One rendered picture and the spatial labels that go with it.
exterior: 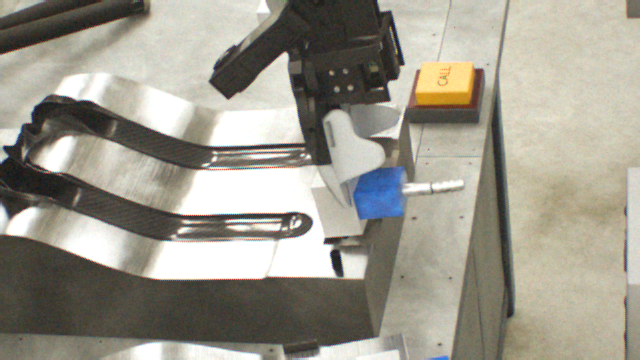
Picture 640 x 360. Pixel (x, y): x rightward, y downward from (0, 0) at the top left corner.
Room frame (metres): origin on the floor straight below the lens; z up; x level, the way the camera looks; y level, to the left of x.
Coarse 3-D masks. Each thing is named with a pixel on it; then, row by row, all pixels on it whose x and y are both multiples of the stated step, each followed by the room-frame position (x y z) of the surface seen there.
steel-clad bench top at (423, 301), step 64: (192, 0) 1.50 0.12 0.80; (256, 0) 1.47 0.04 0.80; (384, 0) 1.40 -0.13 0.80; (448, 0) 1.37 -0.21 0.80; (0, 64) 1.44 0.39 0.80; (64, 64) 1.40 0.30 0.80; (128, 64) 1.37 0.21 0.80; (192, 64) 1.34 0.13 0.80; (0, 128) 1.28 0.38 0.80; (448, 128) 1.10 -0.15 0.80; (448, 192) 0.99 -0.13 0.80; (448, 256) 0.90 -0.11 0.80; (384, 320) 0.83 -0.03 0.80; (448, 320) 0.81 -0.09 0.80
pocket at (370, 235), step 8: (368, 224) 0.89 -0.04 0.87; (376, 224) 0.88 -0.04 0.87; (368, 232) 0.88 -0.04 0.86; (376, 232) 0.87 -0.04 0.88; (328, 240) 0.86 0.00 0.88; (336, 240) 0.88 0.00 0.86; (344, 240) 0.88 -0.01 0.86; (352, 240) 0.87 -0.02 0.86; (360, 240) 0.87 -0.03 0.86; (368, 240) 0.87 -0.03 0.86; (376, 240) 0.85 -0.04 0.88
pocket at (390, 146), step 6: (366, 138) 0.99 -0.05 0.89; (372, 138) 0.99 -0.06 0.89; (378, 138) 0.99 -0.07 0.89; (384, 138) 0.99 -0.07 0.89; (390, 138) 0.99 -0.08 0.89; (384, 144) 0.99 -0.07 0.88; (390, 144) 0.99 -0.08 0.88; (396, 144) 0.98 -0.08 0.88; (384, 150) 0.99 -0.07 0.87; (390, 150) 0.99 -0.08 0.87; (396, 150) 0.98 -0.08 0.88; (390, 156) 0.99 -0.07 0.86; (396, 156) 0.97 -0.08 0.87; (384, 162) 0.98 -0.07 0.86; (390, 162) 0.97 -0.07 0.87
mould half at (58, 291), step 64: (192, 128) 1.07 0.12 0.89; (256, 128) 1.05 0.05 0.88; (128, 192) 0.96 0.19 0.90; (192, 192) 0.97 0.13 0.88; (256, 192) 0.95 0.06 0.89; (0, 256) 0.90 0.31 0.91; (64, 256) 0.88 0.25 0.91; (128, 256) 0.88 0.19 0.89; (192, 256) 0.87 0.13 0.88; (256, 256) 0.85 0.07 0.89; (320, 256) 0.83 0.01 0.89; (384, 256) 0.87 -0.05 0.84; (0, 320) 0.91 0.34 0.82; (64, 320) 0.89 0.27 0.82; (128, 320) 0.87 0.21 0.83; (192, 320) 0.85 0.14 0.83; (256, 320) 0.83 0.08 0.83; (320, 320) 0.81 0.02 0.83
